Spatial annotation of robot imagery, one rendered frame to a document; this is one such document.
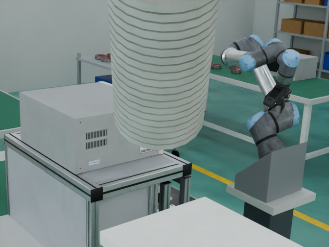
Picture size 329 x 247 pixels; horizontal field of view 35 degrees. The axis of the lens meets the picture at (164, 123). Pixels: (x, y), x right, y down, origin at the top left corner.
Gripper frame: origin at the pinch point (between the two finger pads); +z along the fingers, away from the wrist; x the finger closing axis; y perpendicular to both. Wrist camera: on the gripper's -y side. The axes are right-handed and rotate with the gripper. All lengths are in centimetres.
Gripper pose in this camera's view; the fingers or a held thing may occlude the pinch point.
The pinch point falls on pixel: (270, 114)
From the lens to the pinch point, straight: 261.5
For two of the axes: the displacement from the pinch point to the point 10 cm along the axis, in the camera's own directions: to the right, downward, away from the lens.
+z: -1.1, 7.2, 6.8
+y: 6.6, -4.6, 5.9
